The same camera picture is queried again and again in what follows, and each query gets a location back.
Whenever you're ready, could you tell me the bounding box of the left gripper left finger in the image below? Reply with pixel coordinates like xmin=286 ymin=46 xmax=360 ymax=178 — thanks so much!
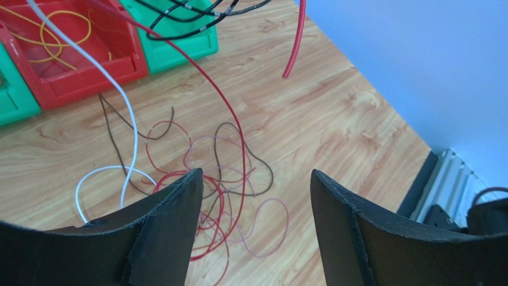
xmin=1 ymin=169 xmax=203 ymax=285

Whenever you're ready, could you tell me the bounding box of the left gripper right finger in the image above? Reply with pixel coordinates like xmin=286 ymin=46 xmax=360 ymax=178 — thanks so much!
xmin=310 ymin=170 xmax=507 ymax=285

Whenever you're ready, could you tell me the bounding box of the white wire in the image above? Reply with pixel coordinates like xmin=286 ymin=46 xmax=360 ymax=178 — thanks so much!
xmin=26 ymin=0 xmax=159 ymax=224

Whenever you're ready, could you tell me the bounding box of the yellow wire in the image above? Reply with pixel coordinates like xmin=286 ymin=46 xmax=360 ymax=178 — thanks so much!
xmin=0 ymin=4 xmax=113 ymax=72

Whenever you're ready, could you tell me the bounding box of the black wire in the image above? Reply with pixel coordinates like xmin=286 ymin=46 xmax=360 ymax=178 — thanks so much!
xmin=135 ymin=0 xmax=272 ymax=41

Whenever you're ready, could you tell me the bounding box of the red bin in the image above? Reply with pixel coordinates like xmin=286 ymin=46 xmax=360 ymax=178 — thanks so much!
xmin=1 ymin=1 xmax=148 ymax=110

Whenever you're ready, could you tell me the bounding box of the left green bin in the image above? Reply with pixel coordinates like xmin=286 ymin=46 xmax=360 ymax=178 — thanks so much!
xmin=1 ymin=43 xmax=41 ymax=126

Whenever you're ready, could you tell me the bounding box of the green bin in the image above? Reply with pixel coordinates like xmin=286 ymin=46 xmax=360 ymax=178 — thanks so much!
xmin=1 ymin=43 xmax=41 ymax=126
xmin=119 ymin=0 xmax=219 ymax=75

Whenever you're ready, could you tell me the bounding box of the right green bin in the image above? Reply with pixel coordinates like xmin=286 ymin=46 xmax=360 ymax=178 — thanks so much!
xmin=119 ymin=0 xmax=219 ymax=75

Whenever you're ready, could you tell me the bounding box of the aluminium frame rail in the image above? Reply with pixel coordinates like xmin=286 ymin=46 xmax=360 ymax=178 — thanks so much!
xmin=397 ymin=149 xmax=507 ymax=229

